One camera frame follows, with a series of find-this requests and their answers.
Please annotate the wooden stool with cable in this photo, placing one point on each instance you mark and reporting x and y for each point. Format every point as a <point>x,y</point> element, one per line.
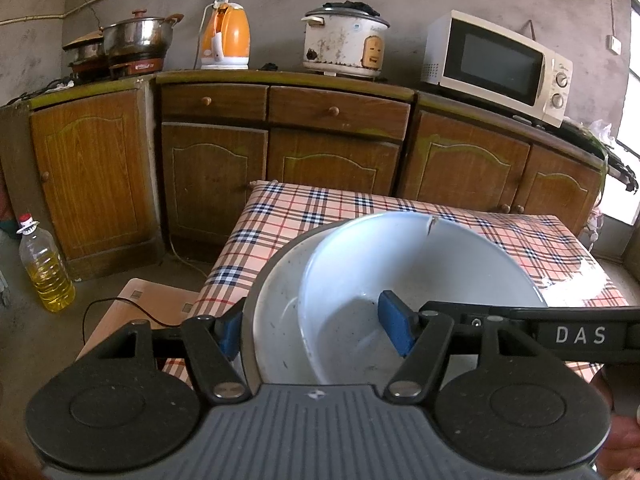
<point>161,305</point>

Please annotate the orange electric kettle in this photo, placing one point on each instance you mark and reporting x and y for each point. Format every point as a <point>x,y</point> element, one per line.
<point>225,43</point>

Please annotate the wooden kitchen cabinet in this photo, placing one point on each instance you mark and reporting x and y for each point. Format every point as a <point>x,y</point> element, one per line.
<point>119,169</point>

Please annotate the blue patterned ceramic bowl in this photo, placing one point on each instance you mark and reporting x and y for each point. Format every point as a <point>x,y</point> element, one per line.
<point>420,258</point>

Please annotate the plaid tablecloth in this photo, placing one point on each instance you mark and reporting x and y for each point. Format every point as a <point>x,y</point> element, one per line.
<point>561,268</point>

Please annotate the cooking oil bottle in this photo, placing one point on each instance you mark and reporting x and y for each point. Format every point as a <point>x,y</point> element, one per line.
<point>44,265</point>

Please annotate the white rice cooker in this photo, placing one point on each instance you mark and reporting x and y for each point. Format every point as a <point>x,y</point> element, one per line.
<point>345,38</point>

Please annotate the white ceramic bowl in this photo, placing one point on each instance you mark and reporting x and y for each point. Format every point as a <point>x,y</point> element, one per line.
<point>278,344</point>

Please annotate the white plastic bag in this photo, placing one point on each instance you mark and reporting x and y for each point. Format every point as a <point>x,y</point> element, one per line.
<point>602,130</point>

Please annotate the induction cooker red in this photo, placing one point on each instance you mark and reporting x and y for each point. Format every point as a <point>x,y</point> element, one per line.
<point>142,66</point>

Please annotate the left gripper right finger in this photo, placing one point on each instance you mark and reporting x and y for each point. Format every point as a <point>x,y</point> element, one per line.
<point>422,339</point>

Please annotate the large steel plate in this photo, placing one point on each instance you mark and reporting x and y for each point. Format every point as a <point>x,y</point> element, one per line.
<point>314,237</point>

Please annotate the cream microwave oven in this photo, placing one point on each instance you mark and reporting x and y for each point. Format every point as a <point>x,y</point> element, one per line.
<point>494,64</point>

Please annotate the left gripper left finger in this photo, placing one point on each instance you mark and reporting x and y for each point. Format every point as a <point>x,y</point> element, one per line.
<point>211,346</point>

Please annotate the black tray on counter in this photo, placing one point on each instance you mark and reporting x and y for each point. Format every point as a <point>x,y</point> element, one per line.
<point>583,138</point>

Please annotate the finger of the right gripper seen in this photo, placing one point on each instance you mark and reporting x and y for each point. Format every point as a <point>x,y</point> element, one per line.
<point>476,314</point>

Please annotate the person's right hand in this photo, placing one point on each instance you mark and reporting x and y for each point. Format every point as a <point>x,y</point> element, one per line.
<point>619,456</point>

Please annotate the steel pot with lid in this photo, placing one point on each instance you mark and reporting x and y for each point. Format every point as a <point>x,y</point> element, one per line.
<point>140,35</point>

